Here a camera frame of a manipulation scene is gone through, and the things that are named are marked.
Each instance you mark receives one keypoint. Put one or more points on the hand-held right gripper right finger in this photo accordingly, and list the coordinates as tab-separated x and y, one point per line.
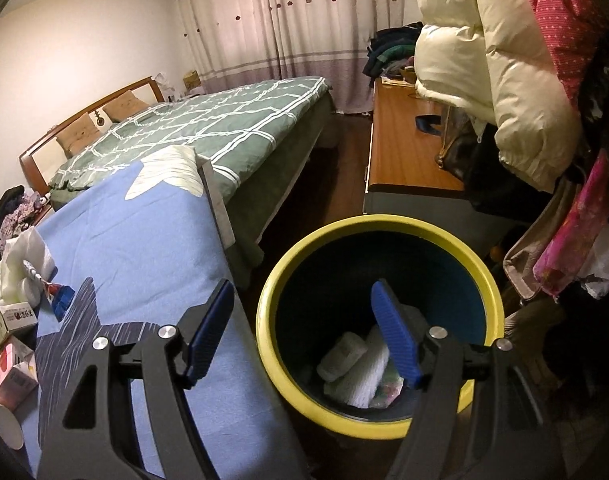
394	332

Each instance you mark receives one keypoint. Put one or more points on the brown pillow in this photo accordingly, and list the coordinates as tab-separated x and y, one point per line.
79	135
127	105

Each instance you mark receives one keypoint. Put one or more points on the pile of dark clothes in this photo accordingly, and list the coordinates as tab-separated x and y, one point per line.
392	50

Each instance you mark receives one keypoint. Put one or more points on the wooden desk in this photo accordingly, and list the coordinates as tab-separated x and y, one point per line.
409	160

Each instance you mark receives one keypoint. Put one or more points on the pink carton box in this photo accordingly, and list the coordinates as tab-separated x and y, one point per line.
9	375

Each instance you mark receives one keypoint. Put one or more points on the green checked quilt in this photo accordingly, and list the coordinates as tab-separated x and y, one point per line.
209	120

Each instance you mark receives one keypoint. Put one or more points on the beige bag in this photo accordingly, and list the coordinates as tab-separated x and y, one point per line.
529	255

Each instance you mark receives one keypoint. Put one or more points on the white crumpled paper towel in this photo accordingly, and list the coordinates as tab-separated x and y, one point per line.
364	377

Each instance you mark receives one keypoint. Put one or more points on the pink floral cloth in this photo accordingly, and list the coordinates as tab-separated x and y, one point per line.
579	230

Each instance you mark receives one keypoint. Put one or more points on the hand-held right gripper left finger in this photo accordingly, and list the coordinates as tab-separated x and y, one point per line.
209	330

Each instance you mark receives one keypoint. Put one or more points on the small cardboard box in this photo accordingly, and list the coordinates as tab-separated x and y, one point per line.
192	80

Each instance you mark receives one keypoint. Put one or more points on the colourful crumpled wrapper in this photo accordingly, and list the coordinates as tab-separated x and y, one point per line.
390	385

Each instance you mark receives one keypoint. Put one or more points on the dark patterned handbag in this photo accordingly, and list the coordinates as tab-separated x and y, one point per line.
464	150

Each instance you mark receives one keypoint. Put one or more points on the pink striped curtain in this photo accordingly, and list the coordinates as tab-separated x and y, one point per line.
284	20

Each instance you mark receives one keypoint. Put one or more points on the yellow-rimmed dark waste bin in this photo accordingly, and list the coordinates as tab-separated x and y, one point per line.
284	280

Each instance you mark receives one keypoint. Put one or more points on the red dotted jacket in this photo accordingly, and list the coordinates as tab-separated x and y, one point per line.
559	20

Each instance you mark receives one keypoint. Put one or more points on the white plastic bag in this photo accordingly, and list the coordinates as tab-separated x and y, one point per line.
19	260

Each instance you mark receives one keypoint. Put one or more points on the toothpaste tube with blue cap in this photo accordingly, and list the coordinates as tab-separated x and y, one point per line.
62	302

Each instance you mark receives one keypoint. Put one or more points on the wooden bed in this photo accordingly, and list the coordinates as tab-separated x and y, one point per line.
39	152

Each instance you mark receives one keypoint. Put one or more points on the striped tube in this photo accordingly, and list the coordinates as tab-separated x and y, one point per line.
34	272

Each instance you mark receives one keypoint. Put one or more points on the cream down jacket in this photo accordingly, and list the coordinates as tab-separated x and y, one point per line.
509	60

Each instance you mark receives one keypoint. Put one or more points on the white plastic bottle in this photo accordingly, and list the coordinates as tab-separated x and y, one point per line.
342	355

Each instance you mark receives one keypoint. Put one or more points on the white box with red mark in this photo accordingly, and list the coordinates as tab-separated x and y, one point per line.
17	315

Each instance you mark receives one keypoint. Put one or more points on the dark and floral clothes heap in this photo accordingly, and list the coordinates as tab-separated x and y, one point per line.
14	215

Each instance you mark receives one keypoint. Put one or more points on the blue star-printed blanket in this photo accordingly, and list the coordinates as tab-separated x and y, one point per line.
134	240

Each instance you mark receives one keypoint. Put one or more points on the white paper cup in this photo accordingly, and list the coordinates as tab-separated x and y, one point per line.
4	422

